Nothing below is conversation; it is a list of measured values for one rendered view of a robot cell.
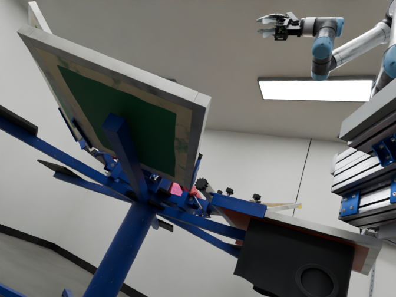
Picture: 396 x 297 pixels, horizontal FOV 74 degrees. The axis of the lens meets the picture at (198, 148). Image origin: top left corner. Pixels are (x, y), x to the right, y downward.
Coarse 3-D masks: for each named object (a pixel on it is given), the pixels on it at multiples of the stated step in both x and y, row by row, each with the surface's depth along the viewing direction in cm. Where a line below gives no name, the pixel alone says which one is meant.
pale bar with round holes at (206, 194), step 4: (208, 184) 148; (208, 188) 149; (212, 188) 153; (204, 192) 149; (208, 192) 149; (212, 192) 153; (204, 196) 156; (208, 196) 153; (212, 196) 154; (208, 200) 160
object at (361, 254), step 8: (224, 208) 146; (232, 216) 154; (240, 216) 147; (248, 216) 141; (240, 224) 162; (248, 224) 155; (280, 224) 130; (304, 232) 127; (312, 232) 122; (336, 240) 118; (360, 248) 115; (368, 248) 111; (360, 256) 124
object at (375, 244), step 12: (264, 216) 131; (276, 216) 128; (288, 216) 126; (300, 228) 124; (312, 228) 119; (324, 228) 117; (336, 228) 115; (348, 240) 112; (360, 240) 109; (372, 240) 108; (372, 252) 113; (372, 264) 127
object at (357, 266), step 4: (236, 224) 166; (240, 228) 171; (244, 228) 168; (356, 260) 132; (360, 260) 130; (352, 264) 140; (356, 264) 138; (360, 264) 135; (352, 268) 147; (356, 268) 144; (360, 268) 141
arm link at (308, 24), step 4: (304, 20) 112; (308, 20) 111; (312, 20) 110; (304, 24) 111; (308, 24) 111; (312, 24) 110; (304, 28) 112; (308, 28) 111; (312, 28) 110; (304, 32) 113; (308, 32) 112; (312, 32) 117; (304, 36) 115; (308, 36) 114; (312, 36) 114
